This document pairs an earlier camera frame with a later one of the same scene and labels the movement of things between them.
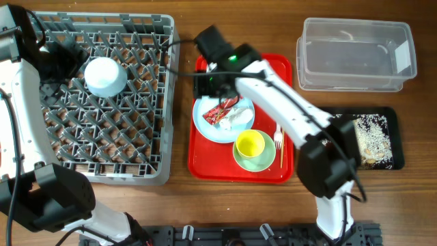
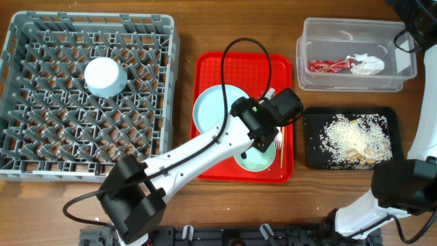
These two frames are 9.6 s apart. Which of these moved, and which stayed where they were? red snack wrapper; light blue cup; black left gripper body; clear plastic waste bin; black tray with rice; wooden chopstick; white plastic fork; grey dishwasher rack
Moved: black left gripper body; red snack wrapper
Stayed: wooden chopstick; white plastic fork; clear plastic waste bin; black tray with rice; light blue cup; grey dishwasher rack
